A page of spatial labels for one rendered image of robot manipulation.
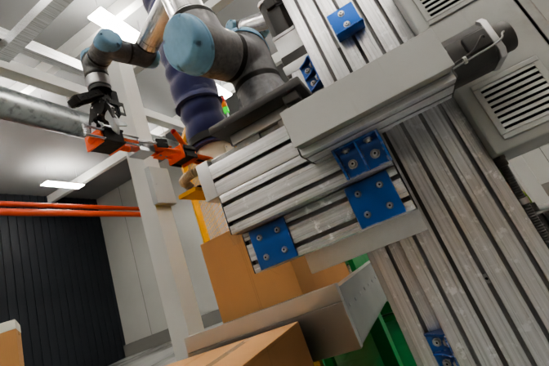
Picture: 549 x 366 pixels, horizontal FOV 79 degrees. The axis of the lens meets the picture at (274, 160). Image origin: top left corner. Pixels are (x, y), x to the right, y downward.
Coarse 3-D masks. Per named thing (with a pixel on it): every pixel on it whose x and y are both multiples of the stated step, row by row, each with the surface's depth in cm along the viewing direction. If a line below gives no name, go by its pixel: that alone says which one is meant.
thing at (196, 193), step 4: (192, 188) 143; (196, 188) 143; (200, 188) 145; (188, 192) 143; (192, 192) 143; (196, 192) 144; (200, 192) 146; (180, 196) 145; (184, 196) 144; (188, 196) 146; (192, 196) 148; (196, 196) 150; (200, 196) 152; (204, 196) 155
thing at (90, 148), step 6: (96, 132) 102; (102, 132) 102; (96, 144) 101; (102, 144) 102; (108, 144) 103; (114, 144) 104; (90, 150) 103; (96, 150) 104; (102, 150) 105; (108, 150) 107; (114, 150) 108
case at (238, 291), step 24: (216, 240) 146; (240, 240) 140; (216, 264) 144; (240, 264) 139; (288, 264) 129; (216, 288) 143; (240, 288) 137; (264, 288) 132; (288, 288) 127; (312, 288) 133; (240, 312) 136
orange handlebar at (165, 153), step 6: (90, 138) 100; (96, 138) 101; (126, 138) 110; (90, 144) 102; (126, 144) 110; (120, 150) 113; (126, 150) 114; (156, 150) 122; (162, 150) 123; (168, 150) 126; (174, 150) 129; (180, 150) 132; (156, 156) 125; (162, 156) 127; (168, 156) 131; (198, 156) 141; (204, 156) 145; (198, 162) 147
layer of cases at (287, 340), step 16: (256, 336) 115; (272, 336) 103; (288, 336) 103; (208, 352) 121; (224, 352) 108; (240, 352) 97; (256, 352) 88; (272, 352) 92; (288, 352) 99; (304, 352) 106
